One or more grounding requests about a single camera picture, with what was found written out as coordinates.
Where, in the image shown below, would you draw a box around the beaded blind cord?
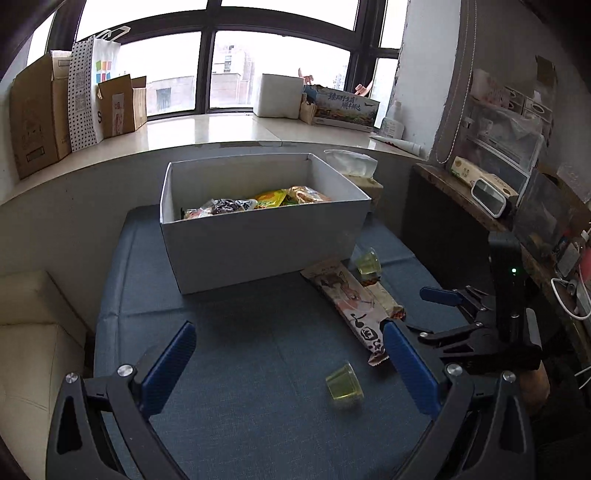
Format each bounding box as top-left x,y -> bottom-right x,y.
434,0 -> 478,164

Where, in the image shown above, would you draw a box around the white paper bag coloured squares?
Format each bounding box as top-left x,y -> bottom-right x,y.
90,25 -> 132,141

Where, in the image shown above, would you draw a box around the white framed small mirror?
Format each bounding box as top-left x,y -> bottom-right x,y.
470,178 -> 520,219

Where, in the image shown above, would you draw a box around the silver blue snack packet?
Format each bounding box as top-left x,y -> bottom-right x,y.
198,198 -> 257,217

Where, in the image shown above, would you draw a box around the printed gift box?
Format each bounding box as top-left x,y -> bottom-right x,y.
311,85 -> 382,130

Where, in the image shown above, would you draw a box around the brown stone side counter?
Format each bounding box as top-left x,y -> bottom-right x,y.
411,162 -> 591,361

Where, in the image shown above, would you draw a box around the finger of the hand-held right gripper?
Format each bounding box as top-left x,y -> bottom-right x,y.
419,285 -> 497,324
417,323 -> 499,356

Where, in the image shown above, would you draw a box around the small open cardboard box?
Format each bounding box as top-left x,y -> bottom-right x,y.
97,75 -> 148,139

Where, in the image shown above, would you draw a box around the white foam box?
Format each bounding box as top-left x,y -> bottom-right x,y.
253,73 -> 306,120

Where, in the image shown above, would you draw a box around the blue table cloth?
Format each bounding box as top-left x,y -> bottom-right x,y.
92,205 -> 467,480

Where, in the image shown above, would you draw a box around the tall brown cardboard box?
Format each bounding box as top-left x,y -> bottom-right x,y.
10,51 -> 75,180

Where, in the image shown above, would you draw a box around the small wooden holder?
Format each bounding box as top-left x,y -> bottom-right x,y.
299,92 -> 319,125

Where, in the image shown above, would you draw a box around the beige green tissue box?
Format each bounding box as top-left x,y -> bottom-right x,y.
450,156 -> 520,197

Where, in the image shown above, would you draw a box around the clear plastic container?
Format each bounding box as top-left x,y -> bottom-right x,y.
512,166 -> 587,259

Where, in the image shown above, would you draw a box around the white plastic bottle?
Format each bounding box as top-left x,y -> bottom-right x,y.
381,100 -> 407,140

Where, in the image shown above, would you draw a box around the beige tissue pack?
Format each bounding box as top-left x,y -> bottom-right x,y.
323,148 -> 385,208

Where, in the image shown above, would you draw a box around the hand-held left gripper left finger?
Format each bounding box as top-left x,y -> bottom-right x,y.
46,320 -> 198,480

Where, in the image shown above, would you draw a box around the dark framed window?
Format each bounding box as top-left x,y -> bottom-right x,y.
46,0 -> 411,123

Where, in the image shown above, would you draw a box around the yellow snack packet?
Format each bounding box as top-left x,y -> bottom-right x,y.
252,189 -> 289,210

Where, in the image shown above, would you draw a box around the white cardboard box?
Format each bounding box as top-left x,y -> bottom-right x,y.
159,152 -> 373,296

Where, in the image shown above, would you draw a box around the green jelly cup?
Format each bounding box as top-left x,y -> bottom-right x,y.
325,361 -> 365,412
353,247 -> 382,284

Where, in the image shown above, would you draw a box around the white tube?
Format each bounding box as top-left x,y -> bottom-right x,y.
369,134 -> 428,158

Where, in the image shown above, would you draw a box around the long beige snack packet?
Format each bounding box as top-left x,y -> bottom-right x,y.
300,258 -> 389,367

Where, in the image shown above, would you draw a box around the person's right hand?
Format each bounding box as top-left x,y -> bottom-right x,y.
519,367 -> 551,416

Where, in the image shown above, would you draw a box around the clear plastic storage drawers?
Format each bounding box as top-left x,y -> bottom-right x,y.
462,69 -> 555,204

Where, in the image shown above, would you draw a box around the round orange pastry packet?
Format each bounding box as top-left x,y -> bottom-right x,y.
286,185 -> 333,205

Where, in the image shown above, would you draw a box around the polka dot paper bag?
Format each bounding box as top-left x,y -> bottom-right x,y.
68,37 -> 105,153

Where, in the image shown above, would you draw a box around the beige snack packet red end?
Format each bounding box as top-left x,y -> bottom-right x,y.
369,279 -> 408,322

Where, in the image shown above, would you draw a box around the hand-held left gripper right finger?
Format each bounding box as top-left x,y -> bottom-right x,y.
382,320 -> 539,480

